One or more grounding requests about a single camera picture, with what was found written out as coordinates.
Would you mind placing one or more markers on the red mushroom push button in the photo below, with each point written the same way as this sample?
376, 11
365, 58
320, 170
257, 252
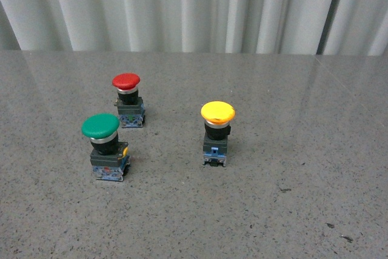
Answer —
131, 110

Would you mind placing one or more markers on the white pleated curtain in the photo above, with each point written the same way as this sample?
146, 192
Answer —
328, 27

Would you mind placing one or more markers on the green mushroom push button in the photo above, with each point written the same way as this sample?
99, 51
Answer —
109, 157

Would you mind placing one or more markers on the yellow mushroom push button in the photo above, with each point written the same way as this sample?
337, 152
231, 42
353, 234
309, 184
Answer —
217, 117

